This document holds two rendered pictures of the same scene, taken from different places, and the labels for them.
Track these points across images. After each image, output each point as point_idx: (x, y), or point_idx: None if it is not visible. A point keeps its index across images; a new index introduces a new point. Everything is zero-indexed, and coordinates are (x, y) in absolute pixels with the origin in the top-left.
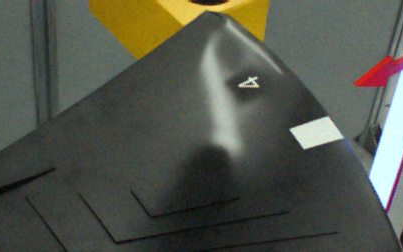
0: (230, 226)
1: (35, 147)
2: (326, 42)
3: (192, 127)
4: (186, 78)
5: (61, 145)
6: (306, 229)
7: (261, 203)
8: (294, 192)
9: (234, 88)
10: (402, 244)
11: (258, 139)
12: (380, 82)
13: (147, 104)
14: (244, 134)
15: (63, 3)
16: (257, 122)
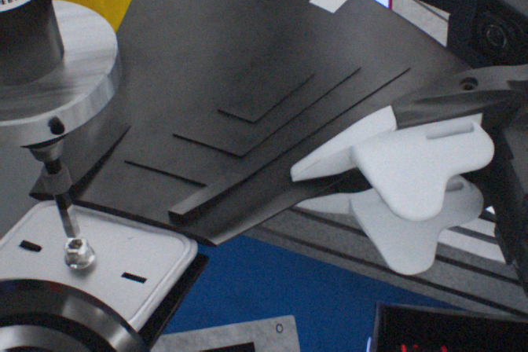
0: (324, 100)
1: (94, 119)
2: None
3: (225, 36)
4: None
5: (119, 105)
6: (384, 76)
7: (335, 71)
8: (353, 50)
9: None
10: (478, 45)
11: (291, 20)
12: None
13: (170, 35)
14: (276, 22)
15: None
16: (279, 7)
